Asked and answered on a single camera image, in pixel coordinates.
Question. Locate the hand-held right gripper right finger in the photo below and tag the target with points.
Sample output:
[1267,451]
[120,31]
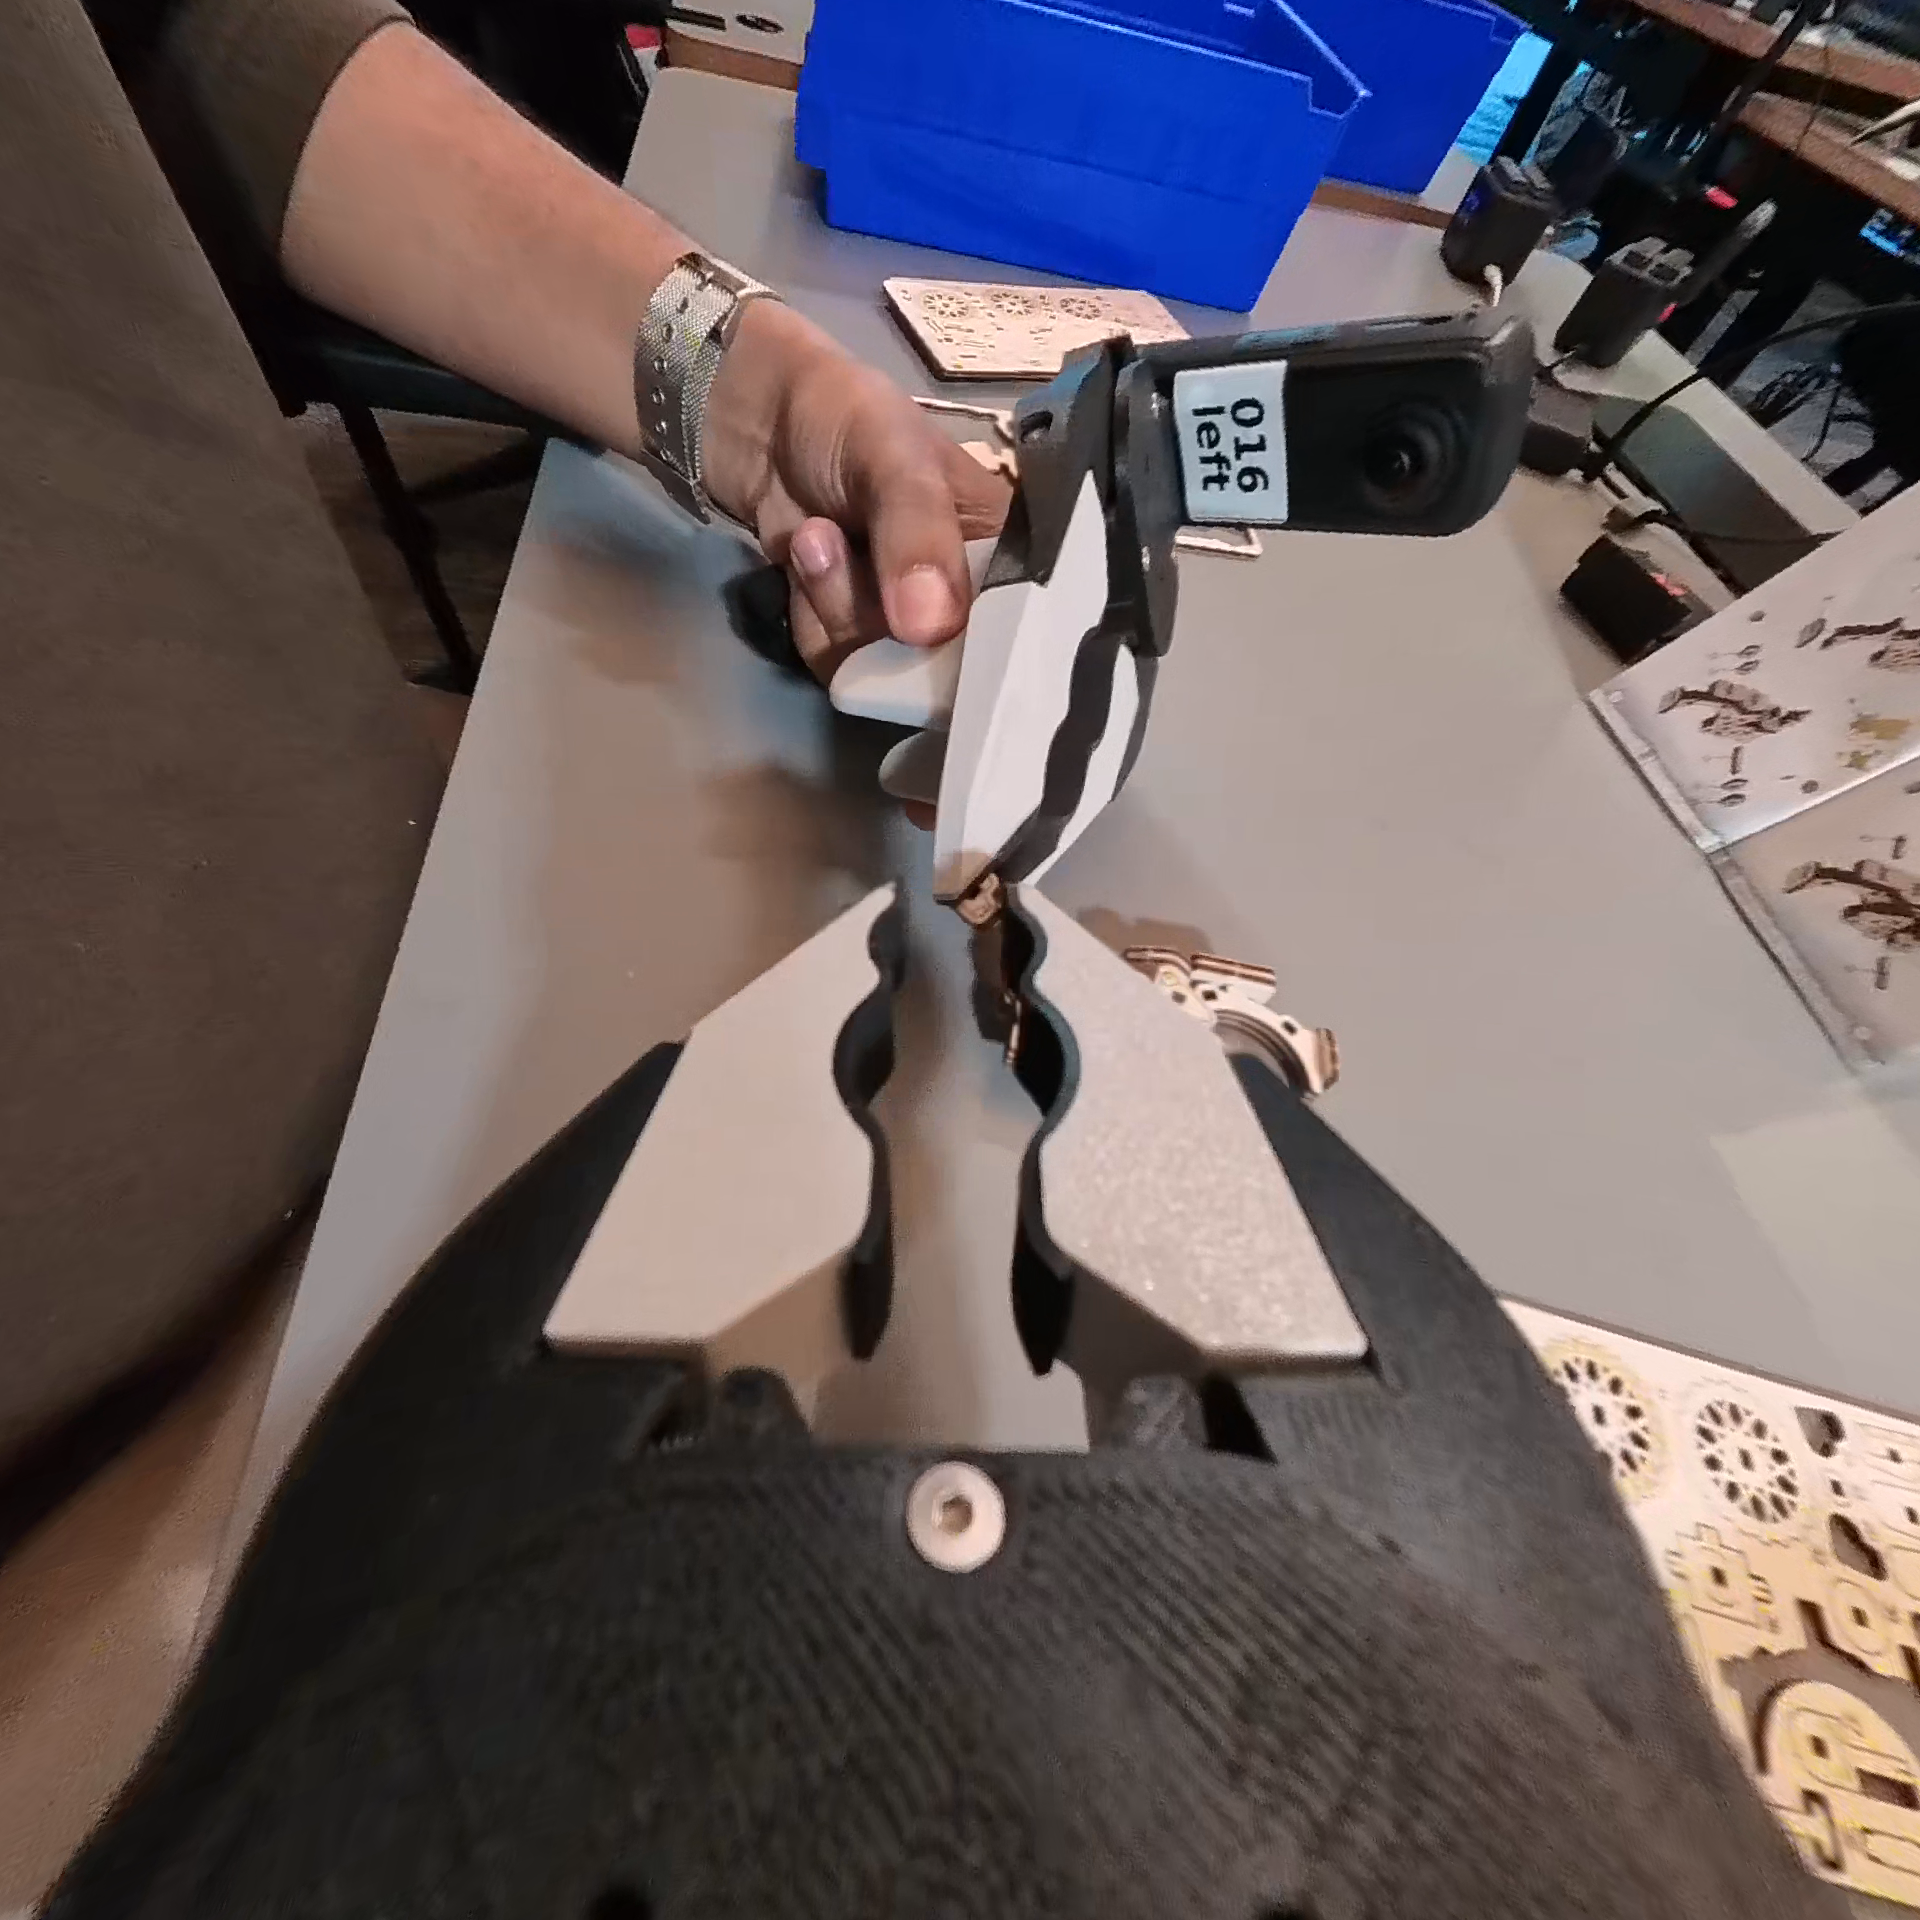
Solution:
[1200,1200]

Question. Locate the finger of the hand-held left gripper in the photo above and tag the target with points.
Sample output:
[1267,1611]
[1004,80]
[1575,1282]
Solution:
[1004,706]
[1110,735]

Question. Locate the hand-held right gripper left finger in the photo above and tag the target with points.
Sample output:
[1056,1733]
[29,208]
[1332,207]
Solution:
[691,1200]

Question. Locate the wooden puzzle model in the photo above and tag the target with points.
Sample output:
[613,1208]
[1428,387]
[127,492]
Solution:
[1231,1005]

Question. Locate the person's left hand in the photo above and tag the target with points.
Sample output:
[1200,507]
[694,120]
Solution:
[855,466]

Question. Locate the black charger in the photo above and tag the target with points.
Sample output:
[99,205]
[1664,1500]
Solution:
[1501,224]
[1613,301]

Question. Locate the partly emptied wooden parts sheet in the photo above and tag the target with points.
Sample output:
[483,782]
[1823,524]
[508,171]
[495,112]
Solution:
[960,435]

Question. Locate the small black box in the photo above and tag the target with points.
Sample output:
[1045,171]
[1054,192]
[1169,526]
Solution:
[1629,592]

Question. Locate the flat dark device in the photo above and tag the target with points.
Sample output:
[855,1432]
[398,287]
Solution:
[1724,466]

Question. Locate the stacked wooden parts sheets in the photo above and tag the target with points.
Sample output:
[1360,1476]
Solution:
[990,323]

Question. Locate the large blue plastic bin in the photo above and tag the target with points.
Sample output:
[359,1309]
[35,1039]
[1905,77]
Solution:
[1051,135]

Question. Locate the silver mesh wristwatch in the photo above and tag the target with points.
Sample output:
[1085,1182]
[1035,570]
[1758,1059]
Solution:
[683,375]

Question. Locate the puzzle instruction booklet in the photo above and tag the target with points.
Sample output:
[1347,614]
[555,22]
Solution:
[1800,720]

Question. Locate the black chair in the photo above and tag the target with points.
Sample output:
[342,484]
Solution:
[389,435]

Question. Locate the wooden gear parts sheet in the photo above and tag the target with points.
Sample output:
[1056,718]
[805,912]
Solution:
[1771,1575]

